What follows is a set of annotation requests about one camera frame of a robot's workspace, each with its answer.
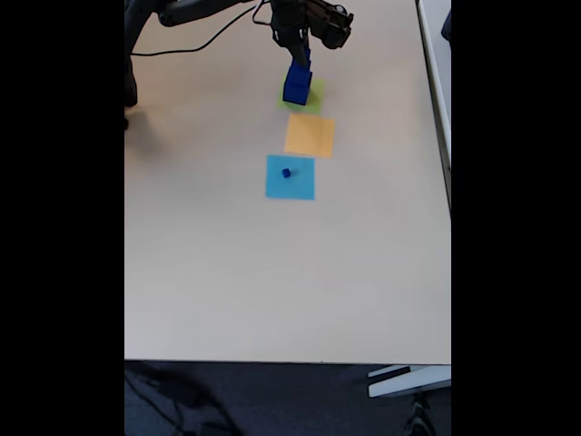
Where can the green paper square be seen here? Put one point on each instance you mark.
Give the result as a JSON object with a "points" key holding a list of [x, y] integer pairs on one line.
{"points": [[317, 97]]}

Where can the medium blue cube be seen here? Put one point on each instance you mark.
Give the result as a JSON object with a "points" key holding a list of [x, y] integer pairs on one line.
{"points": [[297, 75]]}

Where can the large blue cube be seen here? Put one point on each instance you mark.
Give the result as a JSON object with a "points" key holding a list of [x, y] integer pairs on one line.
{"points": [[295, 94]]}

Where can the light blue paper square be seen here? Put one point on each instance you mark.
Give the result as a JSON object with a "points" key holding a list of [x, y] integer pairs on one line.
{"points": [[295, 188]]}

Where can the dark object on neighbouring table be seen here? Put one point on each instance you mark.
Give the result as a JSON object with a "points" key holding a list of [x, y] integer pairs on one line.
{"points": [[447, 25]]}

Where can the orange paper square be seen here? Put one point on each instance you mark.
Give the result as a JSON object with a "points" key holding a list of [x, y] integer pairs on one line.
{"points": [[311, 136]]}

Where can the white table foot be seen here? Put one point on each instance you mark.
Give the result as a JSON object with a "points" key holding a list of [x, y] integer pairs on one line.
{"points": [[408, 383]]}

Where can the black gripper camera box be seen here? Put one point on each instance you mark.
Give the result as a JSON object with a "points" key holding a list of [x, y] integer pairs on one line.
{"points": [[333, 25]]}

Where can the white neighbouring table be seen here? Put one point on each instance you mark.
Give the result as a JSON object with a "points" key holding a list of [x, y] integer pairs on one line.
{"points": [[438, 91]]}

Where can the small blue cube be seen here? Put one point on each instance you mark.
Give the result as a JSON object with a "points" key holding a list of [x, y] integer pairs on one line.
{"points": [[306, 61]]}

